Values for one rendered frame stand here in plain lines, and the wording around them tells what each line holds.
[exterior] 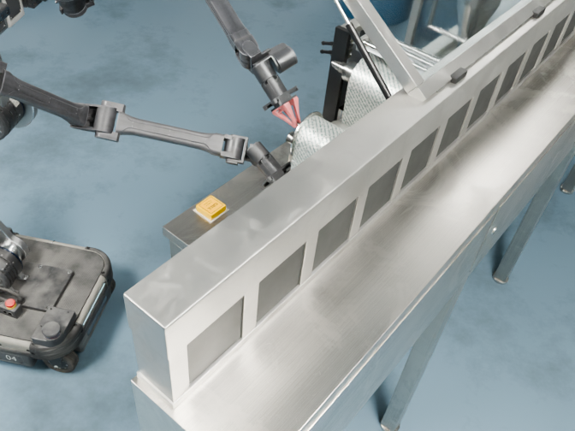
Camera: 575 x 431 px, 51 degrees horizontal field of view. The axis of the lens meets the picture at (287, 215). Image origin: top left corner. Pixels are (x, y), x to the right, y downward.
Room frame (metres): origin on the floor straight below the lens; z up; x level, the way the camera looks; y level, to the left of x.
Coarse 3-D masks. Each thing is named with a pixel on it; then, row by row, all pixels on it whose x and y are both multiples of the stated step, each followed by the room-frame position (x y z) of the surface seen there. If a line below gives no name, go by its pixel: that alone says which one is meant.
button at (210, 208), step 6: (210, 198) 1.42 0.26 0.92; (198, 204) 1.39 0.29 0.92; (204, 204) 1.39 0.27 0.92; (210, 204) 1.39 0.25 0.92; (216, 204) 1.40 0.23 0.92; (222, 204) 1.40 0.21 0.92; (198, 210) 1.38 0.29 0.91; (204, 210) 1.36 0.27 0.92; (210, 210) 1.37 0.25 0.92; (216, 210) 1.37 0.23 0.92; (222, 210) 1.39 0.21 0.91; (210, 216) 1.35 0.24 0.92
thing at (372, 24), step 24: (336, 0) 1.12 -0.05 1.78; (360, 0) 1.11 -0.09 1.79; (360, 24) 1.10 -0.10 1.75; (384, 24) 1.10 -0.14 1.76; (504, 24) 1.33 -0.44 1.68; (360, 48) 1.08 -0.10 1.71; (384, 48) 1.07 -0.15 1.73; (480, 48) 1.22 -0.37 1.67; (408, 72) 1.03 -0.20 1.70; (384, 96) 1.03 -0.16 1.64
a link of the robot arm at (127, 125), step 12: (120, 108) 1.41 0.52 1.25; (120, 120) 1.38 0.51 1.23; (132, 120) 1.39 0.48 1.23; (144, 120) 1.40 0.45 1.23; (96, 132) 1.36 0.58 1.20; (120, 132) 1.36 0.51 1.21; (132, 132) 1.37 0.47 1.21; (144, 132) 1.37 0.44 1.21; (156, 132) 1.38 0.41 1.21; (168, 132) 1.39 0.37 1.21; (180, 132) 1.40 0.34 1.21; (192, 132) 1.40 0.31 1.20; (180, 144) 1.38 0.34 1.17; (192, 144) 1.38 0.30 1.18; (204, 144) 1.39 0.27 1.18; (216, 144) 1.39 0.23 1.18; (228, 144) 1.40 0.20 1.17; (240, 144) 1.41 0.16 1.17; (228, 156) 1.37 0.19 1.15; (240, 156) 1.39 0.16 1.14
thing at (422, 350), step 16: (560, 176) 2.00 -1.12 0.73; (544, 192) 2.01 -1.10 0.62; (528, 208) 2.03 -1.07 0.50; (544, 208) 2.01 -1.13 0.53; (528, 224) 2.01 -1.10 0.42; (512, 240) 2.03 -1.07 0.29; (512, 256) 2.01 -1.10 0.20; (496, 272) 2.03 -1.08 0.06; (448, 304) 1.14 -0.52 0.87; (432, 336) 1.14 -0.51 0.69; (416, 352) 1.16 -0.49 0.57; (432, 352) 1.18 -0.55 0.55; (416, 368) 1.15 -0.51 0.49; (400, 384) 1.16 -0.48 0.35; (416, 384) 1.15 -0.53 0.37; (400, 400) 1.15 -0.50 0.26; (384, 416) 1.17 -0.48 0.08; (400, 416) 1.15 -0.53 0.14
